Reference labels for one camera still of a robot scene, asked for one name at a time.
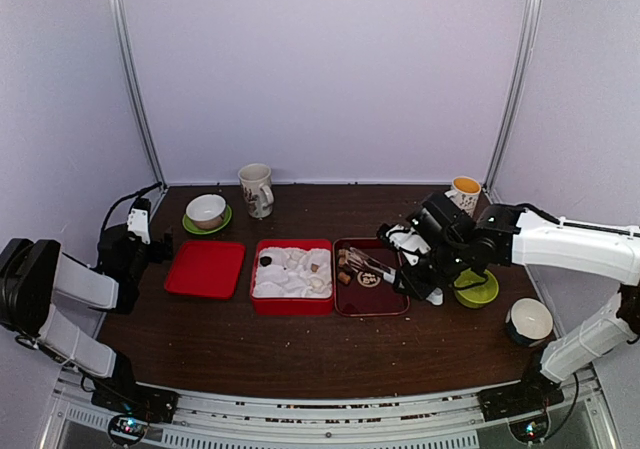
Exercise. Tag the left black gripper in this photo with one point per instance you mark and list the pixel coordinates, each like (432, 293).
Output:
(158, 254)

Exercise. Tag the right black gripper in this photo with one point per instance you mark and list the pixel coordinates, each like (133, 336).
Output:
(417, 288)

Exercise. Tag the red tin lid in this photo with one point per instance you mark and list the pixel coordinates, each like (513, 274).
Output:
(206, 269)

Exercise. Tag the red chocolate tray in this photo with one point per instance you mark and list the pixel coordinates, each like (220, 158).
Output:
(353, 300)

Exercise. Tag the metal serving tongs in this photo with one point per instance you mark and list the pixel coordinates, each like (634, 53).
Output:
(357, 261)

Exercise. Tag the red tin box base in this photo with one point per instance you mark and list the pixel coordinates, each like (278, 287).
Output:
(292, 307)

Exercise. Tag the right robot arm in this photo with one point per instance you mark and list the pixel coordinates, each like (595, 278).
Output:
(589, 272)

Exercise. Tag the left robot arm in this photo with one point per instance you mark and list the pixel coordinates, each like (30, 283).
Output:
(36, 276)

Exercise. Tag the brown ridged chocolate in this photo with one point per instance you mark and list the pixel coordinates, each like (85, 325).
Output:
(344, 278)

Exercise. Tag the green saucer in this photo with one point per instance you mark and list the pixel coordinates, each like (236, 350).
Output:
(191, 227)

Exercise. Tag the lime green bowl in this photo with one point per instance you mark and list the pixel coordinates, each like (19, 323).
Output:
(474, 291)

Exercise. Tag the white bowl on saucer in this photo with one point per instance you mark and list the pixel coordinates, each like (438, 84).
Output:
(206, 209)

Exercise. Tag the white mug yellow inside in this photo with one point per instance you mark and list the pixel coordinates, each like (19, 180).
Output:
(464, 192)

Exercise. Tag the dark bowl white inside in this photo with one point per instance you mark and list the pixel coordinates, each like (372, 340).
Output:
(529, 322)

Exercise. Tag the tall white patterned mug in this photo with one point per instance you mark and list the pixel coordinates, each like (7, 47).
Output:
(256, 184)

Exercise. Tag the white paper cupcake liners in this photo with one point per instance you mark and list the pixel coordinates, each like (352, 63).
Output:
(285, 279)

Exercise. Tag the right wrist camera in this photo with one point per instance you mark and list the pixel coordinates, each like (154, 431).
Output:
(404, 240)

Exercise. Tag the front aluminium rail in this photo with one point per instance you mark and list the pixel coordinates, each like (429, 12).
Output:
(451, 419)

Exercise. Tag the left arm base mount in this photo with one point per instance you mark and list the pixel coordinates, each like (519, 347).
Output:
(147, 404)

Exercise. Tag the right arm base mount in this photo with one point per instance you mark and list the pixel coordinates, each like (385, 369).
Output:
(514, 400)

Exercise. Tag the right aluminium frame post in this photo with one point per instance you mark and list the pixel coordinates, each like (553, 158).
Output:
(524, 53)

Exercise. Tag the aluminium frame post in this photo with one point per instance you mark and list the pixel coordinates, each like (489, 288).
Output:
(134, 90)
(524, 53)

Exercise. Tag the left aluminium frame post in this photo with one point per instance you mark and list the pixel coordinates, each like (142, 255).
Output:
(134, 90)

